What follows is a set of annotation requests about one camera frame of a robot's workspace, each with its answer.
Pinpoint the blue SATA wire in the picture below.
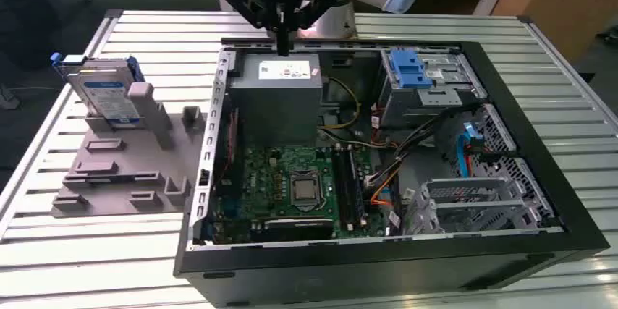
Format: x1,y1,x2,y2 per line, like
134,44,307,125
455,123,486,179

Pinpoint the black PC case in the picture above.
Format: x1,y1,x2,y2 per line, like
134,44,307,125
173,36,610,308

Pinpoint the yellow wire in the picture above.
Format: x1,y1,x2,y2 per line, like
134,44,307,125
321,76,362,132

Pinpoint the black wire bundle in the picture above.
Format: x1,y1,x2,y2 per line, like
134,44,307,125
393,111,465,160

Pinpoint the metal drive cage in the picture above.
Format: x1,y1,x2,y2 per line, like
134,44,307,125
378,47,488,130

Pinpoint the metal disk bay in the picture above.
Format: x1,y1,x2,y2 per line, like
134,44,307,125
403,177,540,236

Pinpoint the grey parts rack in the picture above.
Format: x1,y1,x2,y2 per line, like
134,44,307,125
51,82,210,218

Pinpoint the green motherboard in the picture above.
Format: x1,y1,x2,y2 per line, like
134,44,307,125
211,144,387,243

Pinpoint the silver CPU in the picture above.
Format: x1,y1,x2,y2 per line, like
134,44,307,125
293,179,318,200

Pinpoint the black graphics card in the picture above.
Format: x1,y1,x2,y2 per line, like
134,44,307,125
250,216,335,242

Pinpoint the grey power supply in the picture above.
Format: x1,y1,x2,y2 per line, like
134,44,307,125
226,51,323,147

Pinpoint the hard disk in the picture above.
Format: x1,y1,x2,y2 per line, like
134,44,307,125
50,54,146,129

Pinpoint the orange red power wire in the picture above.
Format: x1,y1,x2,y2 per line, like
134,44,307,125
369,184,395,212

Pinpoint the wooden cabinet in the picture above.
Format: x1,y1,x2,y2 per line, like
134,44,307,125
494,0,618,62

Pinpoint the CPU socket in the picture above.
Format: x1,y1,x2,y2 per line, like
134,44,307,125
289,170,323,213

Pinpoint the blue plastic latch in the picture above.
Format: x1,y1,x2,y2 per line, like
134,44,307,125
391,50,435,89

